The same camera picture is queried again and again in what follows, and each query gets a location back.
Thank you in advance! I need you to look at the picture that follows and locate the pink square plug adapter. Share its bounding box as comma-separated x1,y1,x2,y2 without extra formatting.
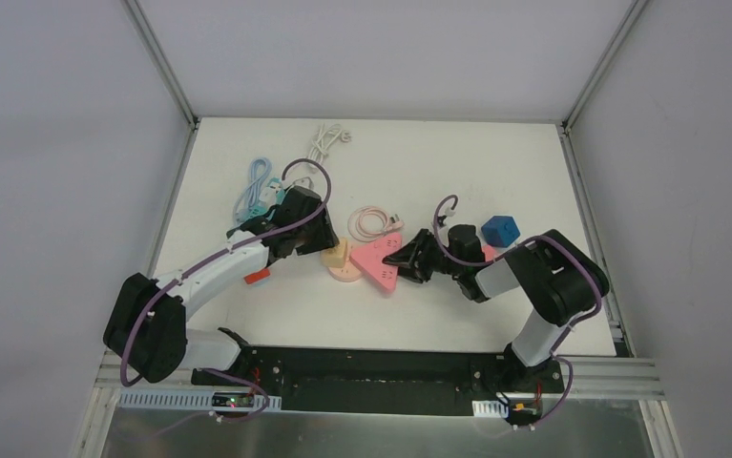
482,244,498,262

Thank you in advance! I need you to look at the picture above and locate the blue cube plug adapter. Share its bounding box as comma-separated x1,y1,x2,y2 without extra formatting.
480,216,521,248

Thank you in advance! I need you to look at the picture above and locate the pink triangular power strip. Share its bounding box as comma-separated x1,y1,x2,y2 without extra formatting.
350,233,403,295

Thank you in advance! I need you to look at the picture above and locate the yellow plug adapter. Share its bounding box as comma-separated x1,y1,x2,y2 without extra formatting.
320,237,350,269

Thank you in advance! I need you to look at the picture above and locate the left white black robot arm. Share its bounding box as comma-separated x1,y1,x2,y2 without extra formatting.
103,186,339,386

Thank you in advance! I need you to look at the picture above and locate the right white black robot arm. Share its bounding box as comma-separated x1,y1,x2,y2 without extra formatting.
383,224,610,391

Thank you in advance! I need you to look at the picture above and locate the white plug in teal strip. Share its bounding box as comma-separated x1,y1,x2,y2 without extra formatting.
259,182,282,211

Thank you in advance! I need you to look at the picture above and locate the pale pink round socket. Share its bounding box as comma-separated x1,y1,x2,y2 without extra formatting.
327,261,363,283

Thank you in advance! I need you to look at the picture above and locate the teal power strip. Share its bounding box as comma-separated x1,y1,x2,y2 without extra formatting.
233,177,285,224

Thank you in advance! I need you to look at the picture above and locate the red small adapter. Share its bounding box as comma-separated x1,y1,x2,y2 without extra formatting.
243,268,271,285

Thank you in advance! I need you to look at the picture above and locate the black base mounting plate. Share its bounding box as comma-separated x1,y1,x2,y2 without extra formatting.
227,346,564,417

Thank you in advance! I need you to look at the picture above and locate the pink coiled cable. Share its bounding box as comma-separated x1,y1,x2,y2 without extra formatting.
347,206,406,243

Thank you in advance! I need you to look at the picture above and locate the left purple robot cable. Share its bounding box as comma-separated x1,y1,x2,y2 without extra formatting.
118,157,334,387

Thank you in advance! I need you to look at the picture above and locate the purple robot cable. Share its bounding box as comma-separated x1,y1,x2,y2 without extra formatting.
432,196,604,333
118,157,334,387

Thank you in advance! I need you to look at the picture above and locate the light blue coiled cable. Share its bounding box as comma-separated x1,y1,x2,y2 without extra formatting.
232,156,274,222

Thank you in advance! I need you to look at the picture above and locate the white coiled cable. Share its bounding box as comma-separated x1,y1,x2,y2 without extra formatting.
304,123,353,167

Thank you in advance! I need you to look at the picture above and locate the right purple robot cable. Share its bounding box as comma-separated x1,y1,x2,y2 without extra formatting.
432,196,604,333

